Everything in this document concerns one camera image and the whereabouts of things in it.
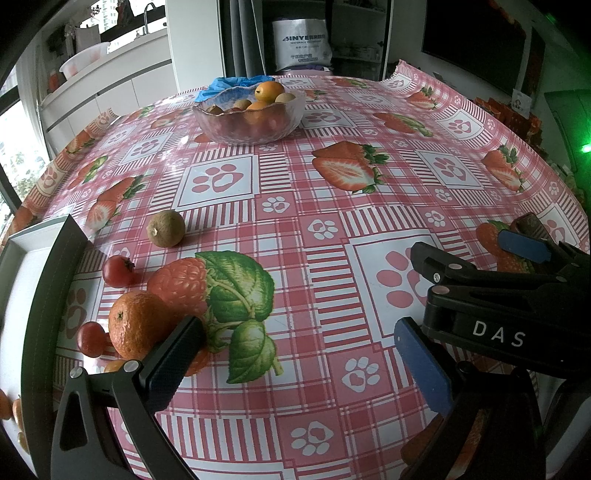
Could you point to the clear glass bowl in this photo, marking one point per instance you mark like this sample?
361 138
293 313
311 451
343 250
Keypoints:
249 127

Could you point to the orange bottle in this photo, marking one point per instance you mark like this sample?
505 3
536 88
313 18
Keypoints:
55 81

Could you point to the blue disposable gloves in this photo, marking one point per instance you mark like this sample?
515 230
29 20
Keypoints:
226 85

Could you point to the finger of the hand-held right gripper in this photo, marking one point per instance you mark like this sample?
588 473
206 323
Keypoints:
461 272
524 244

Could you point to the white printed bag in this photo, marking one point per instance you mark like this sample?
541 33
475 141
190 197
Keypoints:
302 44

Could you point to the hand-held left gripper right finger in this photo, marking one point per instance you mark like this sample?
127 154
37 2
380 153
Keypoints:
422 369

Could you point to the white basin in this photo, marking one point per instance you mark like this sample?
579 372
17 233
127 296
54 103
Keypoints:
85 60

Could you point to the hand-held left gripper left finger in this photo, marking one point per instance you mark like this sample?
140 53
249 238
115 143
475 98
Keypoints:
171 364

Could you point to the brown longan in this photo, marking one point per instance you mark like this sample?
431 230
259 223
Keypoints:
284 98
214 110
165 228
240 104

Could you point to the pink printed plastic tablecloth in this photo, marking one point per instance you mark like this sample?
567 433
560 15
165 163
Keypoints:
323 277

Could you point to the red cherry tomato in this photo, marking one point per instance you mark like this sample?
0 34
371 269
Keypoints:
119 271
92 339

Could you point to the white cabinet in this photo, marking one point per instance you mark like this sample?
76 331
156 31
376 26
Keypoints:
101 101

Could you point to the small orange tomato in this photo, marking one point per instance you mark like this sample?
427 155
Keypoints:
115 366

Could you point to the yellow kumquat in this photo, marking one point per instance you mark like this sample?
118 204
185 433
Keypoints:
268 90

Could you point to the orange printed boxes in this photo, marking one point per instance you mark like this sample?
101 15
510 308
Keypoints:
508 115

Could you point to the black television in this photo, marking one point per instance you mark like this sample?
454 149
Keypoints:
471 46

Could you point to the white foam tray grey rim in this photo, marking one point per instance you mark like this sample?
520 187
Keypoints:
18 286

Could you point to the orange kumquat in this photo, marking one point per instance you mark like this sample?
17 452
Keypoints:
258 106

